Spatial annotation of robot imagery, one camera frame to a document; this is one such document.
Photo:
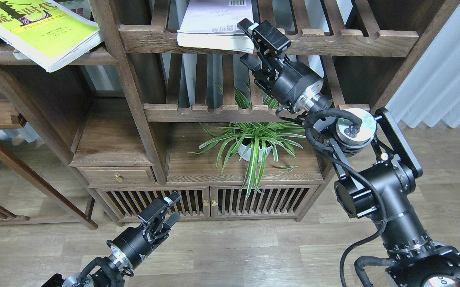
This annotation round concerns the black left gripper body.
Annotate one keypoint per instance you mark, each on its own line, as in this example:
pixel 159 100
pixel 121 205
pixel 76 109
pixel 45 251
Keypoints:
pixel 133 245

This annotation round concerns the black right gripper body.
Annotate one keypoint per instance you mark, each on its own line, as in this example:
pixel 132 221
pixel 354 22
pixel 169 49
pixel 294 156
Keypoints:
pixel 294 85

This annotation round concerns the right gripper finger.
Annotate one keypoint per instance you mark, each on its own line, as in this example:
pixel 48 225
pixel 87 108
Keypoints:
pixel 260 69
pixel 268 40

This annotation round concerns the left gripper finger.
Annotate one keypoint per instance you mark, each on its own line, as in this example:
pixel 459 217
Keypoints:
pixel 156 211
pixel 166 225

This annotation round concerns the yellow green magazine stack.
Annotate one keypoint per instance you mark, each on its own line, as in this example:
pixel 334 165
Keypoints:
pixel 50 34

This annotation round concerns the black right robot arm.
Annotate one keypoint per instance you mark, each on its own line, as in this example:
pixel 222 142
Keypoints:
pixel 375 166

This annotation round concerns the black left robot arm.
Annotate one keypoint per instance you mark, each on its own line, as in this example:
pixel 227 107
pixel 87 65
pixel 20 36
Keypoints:
pixel 100 272

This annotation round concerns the white lavender book stack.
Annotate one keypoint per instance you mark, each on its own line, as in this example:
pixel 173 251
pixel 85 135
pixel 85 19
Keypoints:
pixel 212 24

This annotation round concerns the green spider plant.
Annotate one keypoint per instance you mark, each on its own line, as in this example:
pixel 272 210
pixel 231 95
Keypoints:
pixel 258 135

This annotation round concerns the white plant pot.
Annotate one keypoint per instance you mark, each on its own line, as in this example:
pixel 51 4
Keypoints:
pixel 245 152

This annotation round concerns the dark wooden bookshelf cabinet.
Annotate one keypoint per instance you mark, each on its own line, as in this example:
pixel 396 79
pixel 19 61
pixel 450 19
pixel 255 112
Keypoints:
pixel 133 105

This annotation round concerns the white pleated curtain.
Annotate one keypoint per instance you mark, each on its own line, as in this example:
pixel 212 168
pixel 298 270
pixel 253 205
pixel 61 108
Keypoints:
pixel 431 92

